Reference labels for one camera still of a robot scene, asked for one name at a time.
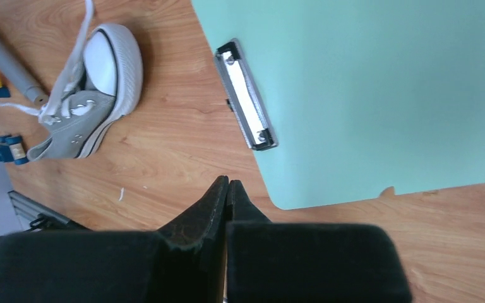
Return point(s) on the grey canvas sneaker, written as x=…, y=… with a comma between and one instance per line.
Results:
x=104, y=86

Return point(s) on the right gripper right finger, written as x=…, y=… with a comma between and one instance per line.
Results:
x=308, y=262

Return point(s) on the silver microphone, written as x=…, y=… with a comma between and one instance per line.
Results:
x=12, y=69

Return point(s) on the blue red toy car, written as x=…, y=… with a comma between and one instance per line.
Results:
x=11, y=150

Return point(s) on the white shoelace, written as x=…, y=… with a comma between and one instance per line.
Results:
x=62, y=83

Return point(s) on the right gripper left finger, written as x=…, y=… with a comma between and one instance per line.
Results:
x=183, y=261

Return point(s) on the green clipboard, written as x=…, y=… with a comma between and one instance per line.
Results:
x=362, y=95

